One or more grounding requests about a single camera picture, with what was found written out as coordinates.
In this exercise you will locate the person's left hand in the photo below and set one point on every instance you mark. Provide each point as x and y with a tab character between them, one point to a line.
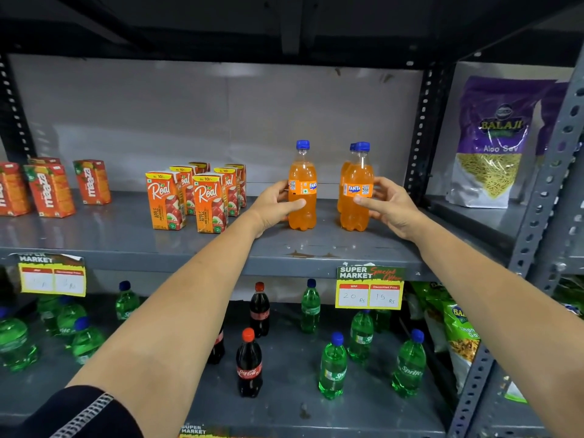
269	207

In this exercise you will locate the person's right hand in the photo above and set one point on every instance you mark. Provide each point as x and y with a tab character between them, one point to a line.
397	209

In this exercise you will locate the person's left thumb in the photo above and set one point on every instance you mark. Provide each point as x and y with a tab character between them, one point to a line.
292	206

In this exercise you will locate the person's right thumb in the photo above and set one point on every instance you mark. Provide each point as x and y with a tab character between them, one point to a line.
368	202

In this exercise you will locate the orange soda bottle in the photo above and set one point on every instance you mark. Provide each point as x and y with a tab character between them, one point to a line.
343	177
302	175
358	175

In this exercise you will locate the person's right forearm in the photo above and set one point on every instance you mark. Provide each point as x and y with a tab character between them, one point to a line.
492	305

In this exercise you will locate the person's left forearm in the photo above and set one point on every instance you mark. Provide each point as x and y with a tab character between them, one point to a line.
182	314

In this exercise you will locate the dark cola bottle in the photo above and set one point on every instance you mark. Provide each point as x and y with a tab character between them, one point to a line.
259	310
249	364
217	351

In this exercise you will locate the green snack bag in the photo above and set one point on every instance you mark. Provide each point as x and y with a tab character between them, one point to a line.
463	337
570	294
424	298

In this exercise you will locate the group of apple juice cartons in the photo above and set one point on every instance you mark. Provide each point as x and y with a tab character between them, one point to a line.
164	200

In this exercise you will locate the purple snack bag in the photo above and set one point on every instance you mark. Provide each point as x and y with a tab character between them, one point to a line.
551	118
495	145

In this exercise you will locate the grey metal shelf rack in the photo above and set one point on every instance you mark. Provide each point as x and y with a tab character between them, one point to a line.
137	246
544	196

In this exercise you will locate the shelf of green soda bottles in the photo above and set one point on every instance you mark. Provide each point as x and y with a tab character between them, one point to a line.
333	369

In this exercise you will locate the orange mango juice carton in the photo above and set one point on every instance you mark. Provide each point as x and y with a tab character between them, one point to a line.
44	160
49	191
11	189
92	182

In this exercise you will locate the pale green packet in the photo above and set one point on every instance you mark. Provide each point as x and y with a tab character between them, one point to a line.
514	393

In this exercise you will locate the black sleeve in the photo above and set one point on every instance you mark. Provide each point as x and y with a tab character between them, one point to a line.
77	415

